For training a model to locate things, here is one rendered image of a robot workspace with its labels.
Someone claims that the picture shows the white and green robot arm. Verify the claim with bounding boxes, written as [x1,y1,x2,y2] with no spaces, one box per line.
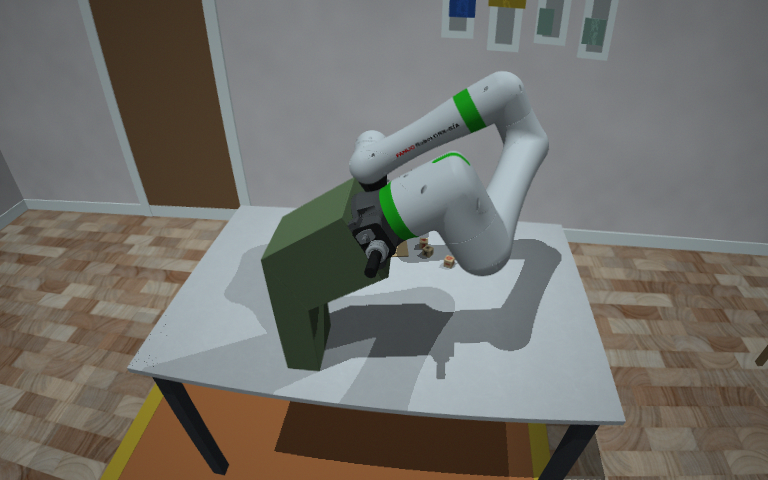
[347,71,549,278]

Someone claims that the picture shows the tan flat mat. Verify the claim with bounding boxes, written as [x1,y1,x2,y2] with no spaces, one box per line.
[391,240,409,257]

